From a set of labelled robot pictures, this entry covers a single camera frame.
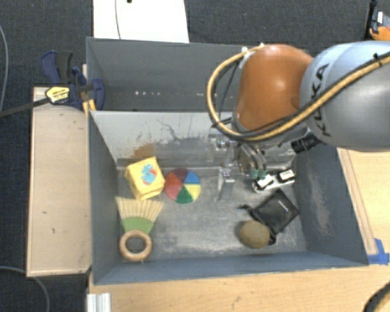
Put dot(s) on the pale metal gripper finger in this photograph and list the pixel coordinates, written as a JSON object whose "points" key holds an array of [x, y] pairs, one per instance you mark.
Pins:
{"points": [[229, 188], [220, 188]]}

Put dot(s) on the white sunglasses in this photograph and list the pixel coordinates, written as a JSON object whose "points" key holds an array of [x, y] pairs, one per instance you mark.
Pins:
{"points": [[273, 180]]}

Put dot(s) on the multicolour round disc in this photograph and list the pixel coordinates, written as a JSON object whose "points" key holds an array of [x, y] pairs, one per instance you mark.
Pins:
{"points": [[183, 186]]}

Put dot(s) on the grey metal bin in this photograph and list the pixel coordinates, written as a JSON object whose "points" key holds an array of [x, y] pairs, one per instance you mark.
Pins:
{"points": [[198, 232]]}

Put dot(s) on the brown kiwi fruit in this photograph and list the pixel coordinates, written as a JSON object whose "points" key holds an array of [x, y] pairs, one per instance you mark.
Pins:
{"points": [[254, 234]]}

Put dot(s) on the black pouch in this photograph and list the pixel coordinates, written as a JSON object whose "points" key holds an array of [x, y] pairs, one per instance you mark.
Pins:
{"points": [[278, 213]]}

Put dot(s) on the yellow box with blue print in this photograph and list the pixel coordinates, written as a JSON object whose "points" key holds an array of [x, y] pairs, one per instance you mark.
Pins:
{"points": [[146, 179]]}

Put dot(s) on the pale wood board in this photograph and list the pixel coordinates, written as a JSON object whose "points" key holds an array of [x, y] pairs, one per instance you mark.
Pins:
{"points": [[58, 190]]}

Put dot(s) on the black cylinder on white bracket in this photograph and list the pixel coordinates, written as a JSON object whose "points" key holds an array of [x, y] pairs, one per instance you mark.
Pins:
{"points": [[307, 144]]}

